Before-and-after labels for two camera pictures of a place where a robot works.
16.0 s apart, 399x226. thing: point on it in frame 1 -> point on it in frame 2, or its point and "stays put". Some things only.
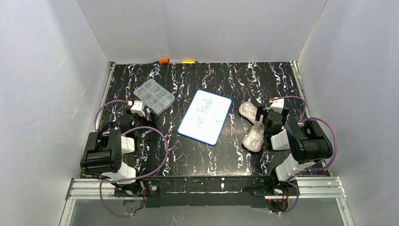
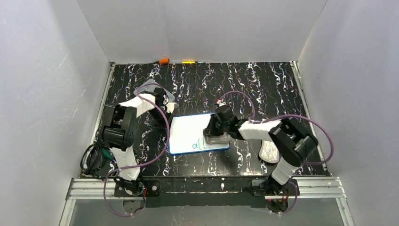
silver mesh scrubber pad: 249,110 -> 224,138
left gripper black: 149,115 -> 163,117
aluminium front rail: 325,189 stays put
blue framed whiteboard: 206,116 -> 186,134
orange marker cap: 164,60 stays put
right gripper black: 263,115 -> 212,127
